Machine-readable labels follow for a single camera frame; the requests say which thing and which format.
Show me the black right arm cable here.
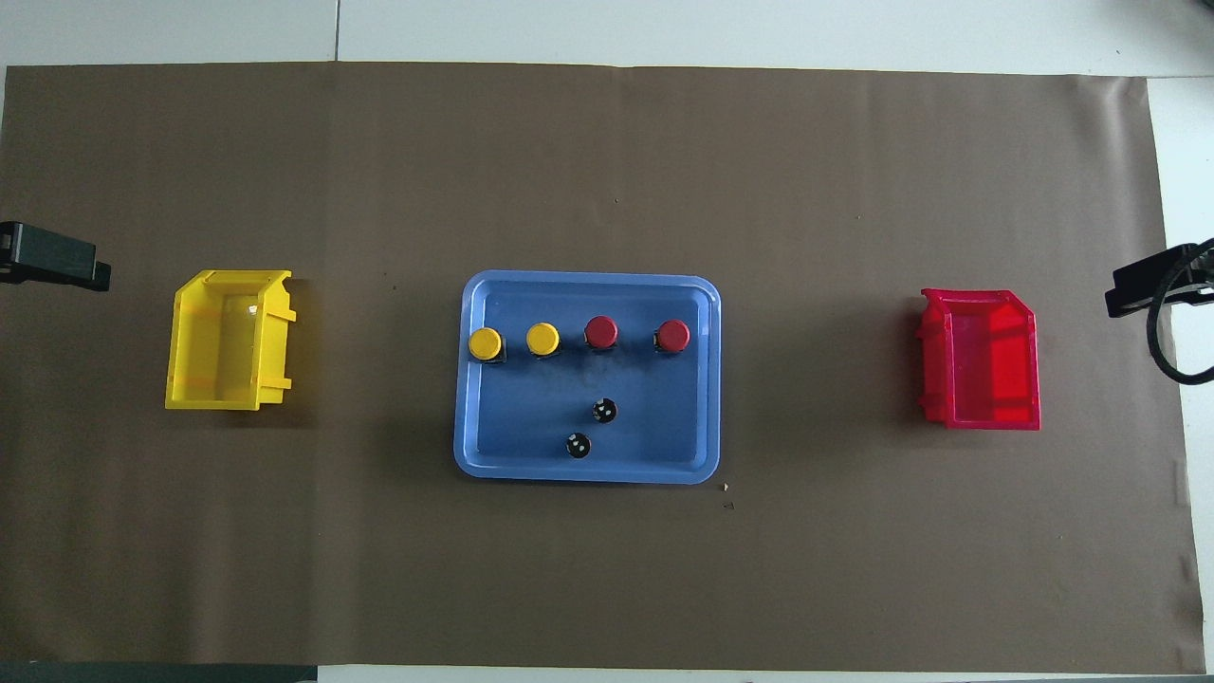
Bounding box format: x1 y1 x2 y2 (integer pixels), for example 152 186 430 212
1146 242 1214 385

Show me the yellow plastic bin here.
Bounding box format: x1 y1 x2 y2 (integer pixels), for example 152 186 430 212
165 269 297 412

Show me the red plastic bin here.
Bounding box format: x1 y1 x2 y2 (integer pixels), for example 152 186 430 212
916 288 1041 432

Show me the brown paper table mat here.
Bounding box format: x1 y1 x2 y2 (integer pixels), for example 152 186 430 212
0 62 1205 674

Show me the blue plastic tray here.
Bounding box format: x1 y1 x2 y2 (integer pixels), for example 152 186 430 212
453 270 722 486

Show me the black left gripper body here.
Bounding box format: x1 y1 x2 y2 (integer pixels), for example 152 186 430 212
0 222 98 284

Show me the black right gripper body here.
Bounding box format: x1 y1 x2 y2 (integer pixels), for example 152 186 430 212
1114 244 1214 306

